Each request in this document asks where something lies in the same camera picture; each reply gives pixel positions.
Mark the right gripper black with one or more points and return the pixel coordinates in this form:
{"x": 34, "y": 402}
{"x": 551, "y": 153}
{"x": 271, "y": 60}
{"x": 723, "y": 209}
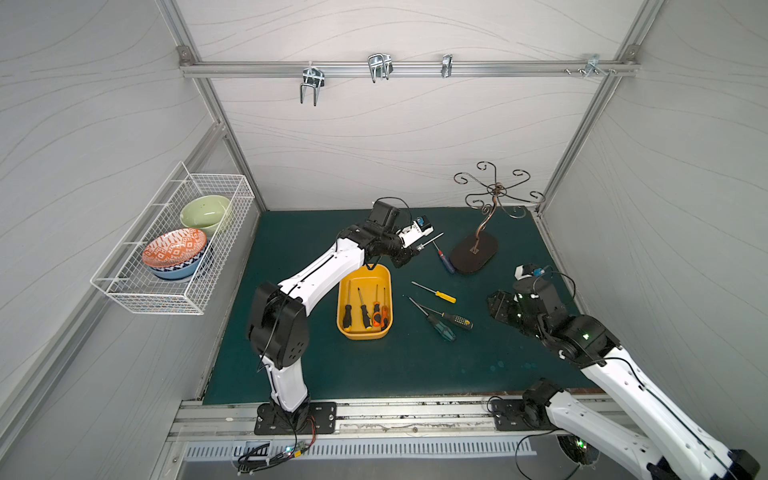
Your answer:
{"x": 507, "y": 308}

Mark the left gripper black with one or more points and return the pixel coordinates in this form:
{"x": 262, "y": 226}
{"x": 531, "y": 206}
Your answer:
{"x": 402, "y": 249}

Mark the clear handle screwdriver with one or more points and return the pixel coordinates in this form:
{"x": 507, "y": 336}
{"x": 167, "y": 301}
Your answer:
{"x": 421, "y": 246}

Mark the black yellow dotted screwdriver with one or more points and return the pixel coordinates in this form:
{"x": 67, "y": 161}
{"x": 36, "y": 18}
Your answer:
{"x": 454, "y": 319}

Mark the yellow plastic storage box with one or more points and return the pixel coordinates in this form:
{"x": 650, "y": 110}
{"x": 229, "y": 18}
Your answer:
{"x": 367, "y": 279}

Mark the red blue handle screwdriver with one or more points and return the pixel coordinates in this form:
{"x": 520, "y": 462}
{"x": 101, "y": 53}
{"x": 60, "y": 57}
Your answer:
{"x": 444, "y": 260}

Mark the orange black grip screwdriver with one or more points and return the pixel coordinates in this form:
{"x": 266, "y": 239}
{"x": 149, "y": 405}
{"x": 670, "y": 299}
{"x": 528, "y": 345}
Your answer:
{"x": 381, "y": 314}

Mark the black yellow handle screwdriver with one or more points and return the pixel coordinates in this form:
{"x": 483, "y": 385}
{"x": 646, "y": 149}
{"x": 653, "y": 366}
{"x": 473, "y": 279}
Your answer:
{"x": 347, "y": 318}

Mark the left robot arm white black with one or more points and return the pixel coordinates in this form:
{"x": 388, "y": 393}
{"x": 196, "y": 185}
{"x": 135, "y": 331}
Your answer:
{"x": 278, "y": 324}

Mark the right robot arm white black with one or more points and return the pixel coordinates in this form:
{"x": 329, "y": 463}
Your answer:
{"x": 669, "y": 444}

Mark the brown metal jewelry stand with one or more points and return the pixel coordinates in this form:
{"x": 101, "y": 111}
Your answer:
{"x": 496, "y": 197}

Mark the metal double hook middle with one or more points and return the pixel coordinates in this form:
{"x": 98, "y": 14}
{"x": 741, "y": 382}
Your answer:
{"x": 380, "y": 66}

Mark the metal double hook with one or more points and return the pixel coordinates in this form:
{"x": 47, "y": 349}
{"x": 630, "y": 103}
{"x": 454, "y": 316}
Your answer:
{"x": 313, "y": 79}
{"x": 380, "y": 66}

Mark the metal double hook left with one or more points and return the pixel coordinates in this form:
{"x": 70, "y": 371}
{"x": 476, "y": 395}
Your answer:
{"x": 313, "y": 79}

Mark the green ceramic bowl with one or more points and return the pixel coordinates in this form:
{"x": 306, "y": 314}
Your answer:
{"x": 212, "y": 214}

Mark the small metal hook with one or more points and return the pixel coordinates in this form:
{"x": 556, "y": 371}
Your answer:
{"x": 446, "y": 66}

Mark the orange patterned bowl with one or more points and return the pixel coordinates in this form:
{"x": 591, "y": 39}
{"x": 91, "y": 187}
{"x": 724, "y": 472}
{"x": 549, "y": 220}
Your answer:
{"x": 188, "y": 237}

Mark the blue bowl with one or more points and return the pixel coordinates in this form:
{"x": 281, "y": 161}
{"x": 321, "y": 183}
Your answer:
{"x": 173, "y": 263}

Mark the metal hook right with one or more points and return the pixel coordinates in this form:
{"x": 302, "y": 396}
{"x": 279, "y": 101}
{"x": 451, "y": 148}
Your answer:
{"x": 591, "y": 68}

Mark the white vent grille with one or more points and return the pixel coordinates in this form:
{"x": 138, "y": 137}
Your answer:
{"x": 370, "y": 448}

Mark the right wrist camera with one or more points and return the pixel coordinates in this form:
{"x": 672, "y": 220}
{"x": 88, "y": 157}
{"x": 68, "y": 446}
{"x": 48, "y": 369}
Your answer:
{"x": 528, "y": 272}

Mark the yellow handle small screwdriver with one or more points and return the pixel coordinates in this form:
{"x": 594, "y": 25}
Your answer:
{"x": 442, "y": 295}

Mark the green handle screwdriver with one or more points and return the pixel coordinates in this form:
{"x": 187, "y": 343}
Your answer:
{"x": 443, "y": 330}

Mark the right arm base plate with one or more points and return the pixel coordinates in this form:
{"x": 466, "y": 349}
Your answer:
{"x": 508, "y": 414}

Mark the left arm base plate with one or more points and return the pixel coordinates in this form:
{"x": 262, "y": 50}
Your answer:
{"x": 311, "y": 416}

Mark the white wire wall basket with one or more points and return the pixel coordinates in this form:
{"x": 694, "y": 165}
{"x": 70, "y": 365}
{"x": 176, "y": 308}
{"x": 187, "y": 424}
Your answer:
{"x": 124, "y": 278}

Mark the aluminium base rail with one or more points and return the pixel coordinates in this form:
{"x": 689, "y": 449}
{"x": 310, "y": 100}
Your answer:
{"x": 353, "y": 418}

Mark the aluminium cross rail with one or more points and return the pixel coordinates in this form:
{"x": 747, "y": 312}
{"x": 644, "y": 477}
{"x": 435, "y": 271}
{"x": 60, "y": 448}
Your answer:
{"x": 402, "y": 69}

